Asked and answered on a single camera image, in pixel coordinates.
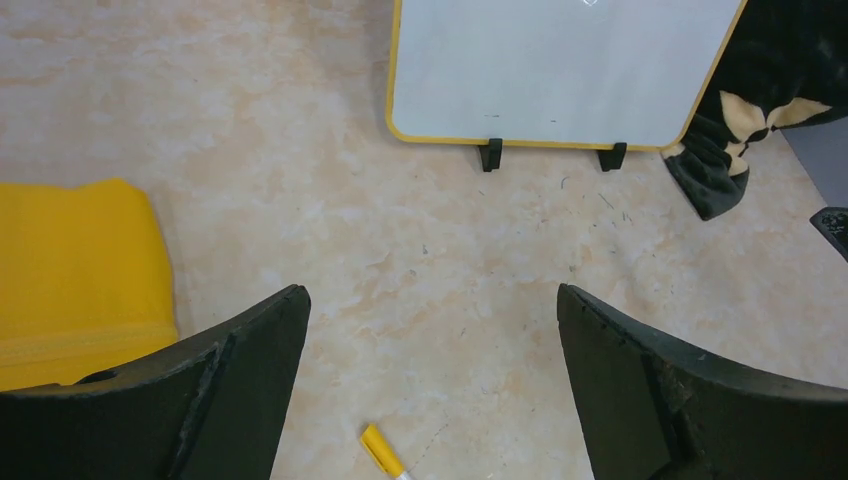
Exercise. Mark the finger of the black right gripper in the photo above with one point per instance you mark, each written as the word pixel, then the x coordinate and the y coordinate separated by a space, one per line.
pixel 831 223

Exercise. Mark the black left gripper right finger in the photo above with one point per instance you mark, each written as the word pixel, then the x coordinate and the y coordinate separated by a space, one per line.
pixel 652 406

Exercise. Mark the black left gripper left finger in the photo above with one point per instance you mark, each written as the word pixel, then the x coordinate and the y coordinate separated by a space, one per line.
pixel 211 406

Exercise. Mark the white marker pen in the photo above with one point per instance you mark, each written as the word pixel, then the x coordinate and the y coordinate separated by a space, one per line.
pixel 383 454

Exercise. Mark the black whiteboard right foot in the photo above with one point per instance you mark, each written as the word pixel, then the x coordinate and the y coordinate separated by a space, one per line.
pixel 612 159

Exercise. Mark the black whiteboard foot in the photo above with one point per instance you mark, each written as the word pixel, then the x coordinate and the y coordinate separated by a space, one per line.
pixel 612 159
pixel 490 154

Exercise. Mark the black whiteboard left foot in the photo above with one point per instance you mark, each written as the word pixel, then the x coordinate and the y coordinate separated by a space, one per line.
pixel 490 154

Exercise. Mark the white whiteboard yellow rim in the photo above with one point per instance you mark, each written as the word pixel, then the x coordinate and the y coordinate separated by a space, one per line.
pixel 553 73

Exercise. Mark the black floral pillow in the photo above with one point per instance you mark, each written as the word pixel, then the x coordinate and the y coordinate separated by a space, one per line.
pixel 785 66

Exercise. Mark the yellow folded cloth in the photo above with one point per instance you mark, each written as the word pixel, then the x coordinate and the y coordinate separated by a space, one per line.
pixel 86 281

